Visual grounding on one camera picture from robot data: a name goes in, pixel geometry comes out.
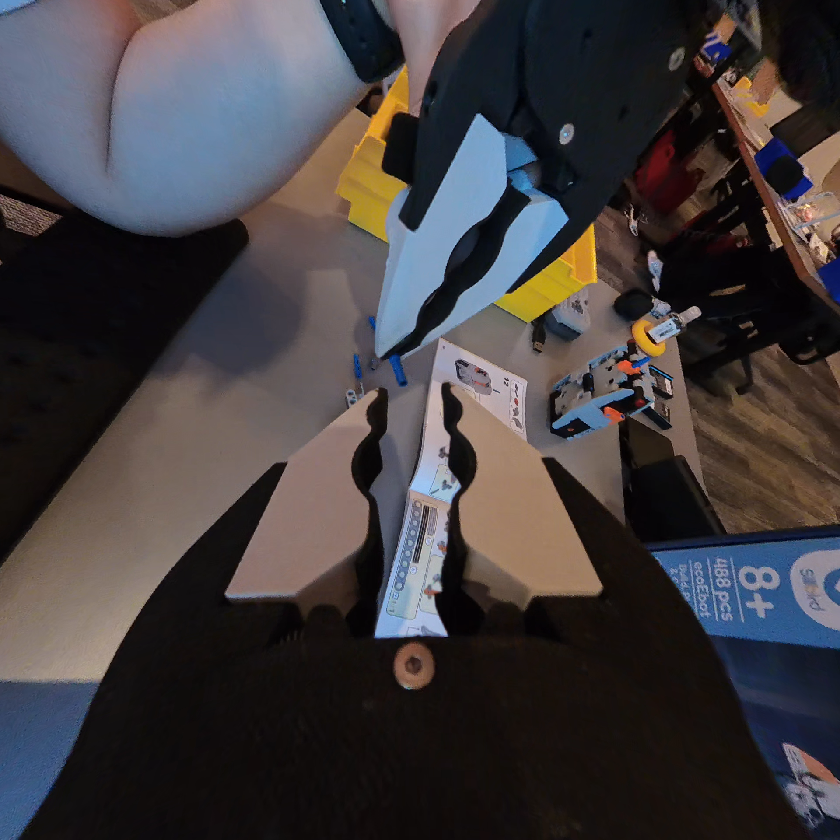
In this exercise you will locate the black round pouch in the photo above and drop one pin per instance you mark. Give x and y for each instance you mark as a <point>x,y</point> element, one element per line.
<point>631,305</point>

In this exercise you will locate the black battery pack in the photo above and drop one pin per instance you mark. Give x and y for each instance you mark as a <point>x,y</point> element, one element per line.
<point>659,384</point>
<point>661,413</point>

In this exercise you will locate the red crate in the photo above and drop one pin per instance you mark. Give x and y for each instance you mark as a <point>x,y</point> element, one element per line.
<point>663,177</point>

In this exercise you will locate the blue bin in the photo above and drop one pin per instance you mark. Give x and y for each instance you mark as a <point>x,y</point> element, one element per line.
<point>774,154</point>

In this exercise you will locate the grey control hub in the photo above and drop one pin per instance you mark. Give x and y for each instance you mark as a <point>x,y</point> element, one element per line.
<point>568,318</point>

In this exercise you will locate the black wristband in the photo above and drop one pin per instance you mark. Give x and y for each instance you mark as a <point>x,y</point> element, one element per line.
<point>367,39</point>

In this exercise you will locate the person's left hand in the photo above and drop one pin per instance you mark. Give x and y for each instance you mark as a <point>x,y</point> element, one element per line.
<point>433,33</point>

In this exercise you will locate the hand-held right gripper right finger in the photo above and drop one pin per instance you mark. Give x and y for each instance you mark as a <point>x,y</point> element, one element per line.
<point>518,538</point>

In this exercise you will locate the yellow parts bin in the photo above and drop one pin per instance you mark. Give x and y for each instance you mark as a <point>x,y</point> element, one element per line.
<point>554,282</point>

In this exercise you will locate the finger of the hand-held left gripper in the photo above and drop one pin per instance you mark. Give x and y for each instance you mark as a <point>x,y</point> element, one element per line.
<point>518,249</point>
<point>420,275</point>

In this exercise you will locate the black case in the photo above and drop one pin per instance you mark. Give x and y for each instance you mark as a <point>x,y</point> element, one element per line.
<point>663,485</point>

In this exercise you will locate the grey desk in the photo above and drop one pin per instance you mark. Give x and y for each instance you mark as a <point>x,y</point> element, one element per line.
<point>197,472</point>

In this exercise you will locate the black usb plug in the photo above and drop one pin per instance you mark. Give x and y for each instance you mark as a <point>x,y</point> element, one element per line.
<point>538,338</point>

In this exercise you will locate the person's left forearm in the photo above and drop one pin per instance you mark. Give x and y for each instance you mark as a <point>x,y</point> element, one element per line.
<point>197,131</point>

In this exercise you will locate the small clear bottle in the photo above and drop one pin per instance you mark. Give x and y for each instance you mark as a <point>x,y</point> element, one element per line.
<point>673,325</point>

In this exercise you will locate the white instruction manual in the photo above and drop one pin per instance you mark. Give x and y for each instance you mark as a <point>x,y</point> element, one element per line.
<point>482,394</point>

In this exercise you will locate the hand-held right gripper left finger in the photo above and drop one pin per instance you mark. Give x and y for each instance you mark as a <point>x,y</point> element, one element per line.
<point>302,538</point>

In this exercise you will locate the robot kit box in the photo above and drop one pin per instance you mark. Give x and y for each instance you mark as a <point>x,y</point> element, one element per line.
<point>754,590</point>

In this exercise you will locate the partly built robot model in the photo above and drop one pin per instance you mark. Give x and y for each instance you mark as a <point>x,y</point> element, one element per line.
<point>590,407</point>

